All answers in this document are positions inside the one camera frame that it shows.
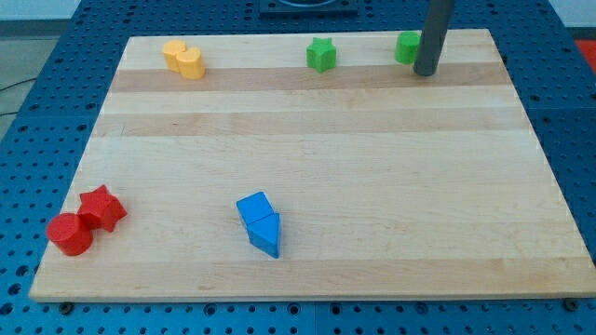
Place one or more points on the yellow heart block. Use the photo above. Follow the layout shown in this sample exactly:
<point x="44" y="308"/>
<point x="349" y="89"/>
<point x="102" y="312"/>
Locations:
<point x="190" y="63"/>

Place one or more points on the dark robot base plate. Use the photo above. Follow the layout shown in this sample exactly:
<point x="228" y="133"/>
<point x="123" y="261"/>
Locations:
<point x="273" y="8"/>

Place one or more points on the light wooden board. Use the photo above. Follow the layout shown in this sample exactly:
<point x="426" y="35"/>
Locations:
<point x="389" y="185"/>

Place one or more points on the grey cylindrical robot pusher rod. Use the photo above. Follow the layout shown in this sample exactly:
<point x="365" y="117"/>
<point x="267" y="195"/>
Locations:
<point x="435" y="28"/>

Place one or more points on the blue cube block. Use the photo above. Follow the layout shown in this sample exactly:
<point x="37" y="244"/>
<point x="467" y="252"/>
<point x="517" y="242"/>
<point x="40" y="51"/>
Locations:
<point x="253" y="208"/>

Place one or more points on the green cylinder block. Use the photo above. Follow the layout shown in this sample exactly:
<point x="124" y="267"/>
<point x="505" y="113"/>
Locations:
<point x="407" y="47"/>

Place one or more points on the blue triangle block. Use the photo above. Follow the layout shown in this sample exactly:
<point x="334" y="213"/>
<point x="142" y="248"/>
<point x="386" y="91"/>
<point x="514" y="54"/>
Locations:
<point x="265" y="234"/>

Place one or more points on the red cylinder block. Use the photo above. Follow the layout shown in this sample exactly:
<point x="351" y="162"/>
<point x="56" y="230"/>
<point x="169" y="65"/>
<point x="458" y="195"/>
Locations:
<point x="69" y="234"/>

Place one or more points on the green star block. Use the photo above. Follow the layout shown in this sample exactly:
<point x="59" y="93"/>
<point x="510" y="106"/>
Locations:
<point x="321" y="54"/>

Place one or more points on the red star block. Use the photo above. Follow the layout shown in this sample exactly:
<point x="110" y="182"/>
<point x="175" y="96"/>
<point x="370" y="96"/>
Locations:
<point x="100" y="209"/>

